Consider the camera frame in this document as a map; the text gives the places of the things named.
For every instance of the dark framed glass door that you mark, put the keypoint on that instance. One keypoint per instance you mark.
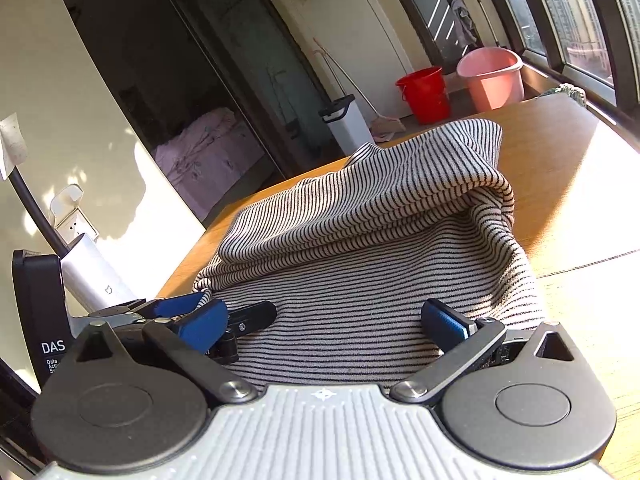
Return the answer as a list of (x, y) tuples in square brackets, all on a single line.
[(430, 15)]

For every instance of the red plastic bucket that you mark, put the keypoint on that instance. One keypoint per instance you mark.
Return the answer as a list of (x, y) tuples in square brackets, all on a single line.
[(425, 95)]

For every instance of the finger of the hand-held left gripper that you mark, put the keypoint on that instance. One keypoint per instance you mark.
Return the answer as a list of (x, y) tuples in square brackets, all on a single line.
[(250, 316), (170, 305)]

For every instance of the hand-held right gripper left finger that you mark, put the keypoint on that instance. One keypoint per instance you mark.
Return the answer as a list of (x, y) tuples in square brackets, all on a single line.
[(202, 327)]

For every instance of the pink plastic basin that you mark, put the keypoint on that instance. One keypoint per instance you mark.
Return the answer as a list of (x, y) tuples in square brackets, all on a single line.
[(492, 82)]

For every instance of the black white striped garment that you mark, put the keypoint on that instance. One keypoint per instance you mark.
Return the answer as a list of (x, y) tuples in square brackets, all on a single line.
[(370, 240)]

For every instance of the white wall socket with cover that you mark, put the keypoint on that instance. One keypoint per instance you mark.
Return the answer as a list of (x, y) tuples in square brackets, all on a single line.
[(75, 220)]

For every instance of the grey hanging cloth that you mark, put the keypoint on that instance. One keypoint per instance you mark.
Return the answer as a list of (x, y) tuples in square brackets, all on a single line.
[(465, 20)]

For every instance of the white tall appliance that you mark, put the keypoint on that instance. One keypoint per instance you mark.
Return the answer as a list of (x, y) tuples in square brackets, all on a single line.
[(95, 275)]

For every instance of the dark window frame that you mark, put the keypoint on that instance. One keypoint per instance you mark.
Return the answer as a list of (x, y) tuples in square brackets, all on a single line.
[(550, 20)]

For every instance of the white trash bin black lid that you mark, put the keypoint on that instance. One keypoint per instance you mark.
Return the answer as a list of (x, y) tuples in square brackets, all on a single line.
[(350, 125)]

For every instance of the mop in hallway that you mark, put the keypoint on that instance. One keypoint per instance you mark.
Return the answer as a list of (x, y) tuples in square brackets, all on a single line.
[(287, 110)]

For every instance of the white wall plug cover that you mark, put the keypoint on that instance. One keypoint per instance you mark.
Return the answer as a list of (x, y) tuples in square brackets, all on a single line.
[(12, 145)]

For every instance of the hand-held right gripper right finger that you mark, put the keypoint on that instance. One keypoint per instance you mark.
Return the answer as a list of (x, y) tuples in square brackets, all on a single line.
[(446, 324)]

